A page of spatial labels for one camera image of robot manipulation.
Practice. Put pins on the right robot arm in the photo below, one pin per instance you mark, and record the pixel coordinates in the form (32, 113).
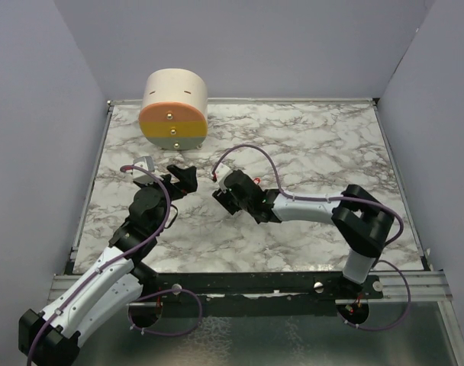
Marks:
(361, 220)

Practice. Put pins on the aluminium frame rail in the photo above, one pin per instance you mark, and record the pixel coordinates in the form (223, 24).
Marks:
(425, 286)

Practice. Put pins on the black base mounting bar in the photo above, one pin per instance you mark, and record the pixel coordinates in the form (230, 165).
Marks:
(317, 285)

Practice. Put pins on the round cream drawer cabinet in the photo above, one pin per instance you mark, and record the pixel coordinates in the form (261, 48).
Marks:
(174, 109)

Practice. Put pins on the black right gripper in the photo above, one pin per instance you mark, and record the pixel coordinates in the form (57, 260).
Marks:
(223, 197)

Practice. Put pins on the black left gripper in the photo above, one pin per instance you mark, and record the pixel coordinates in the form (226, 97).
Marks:
(187, 181)

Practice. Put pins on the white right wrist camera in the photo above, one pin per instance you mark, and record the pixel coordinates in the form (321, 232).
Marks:
(220, 172)

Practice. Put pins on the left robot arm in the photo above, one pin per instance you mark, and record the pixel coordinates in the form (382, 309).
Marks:
(56, 334)

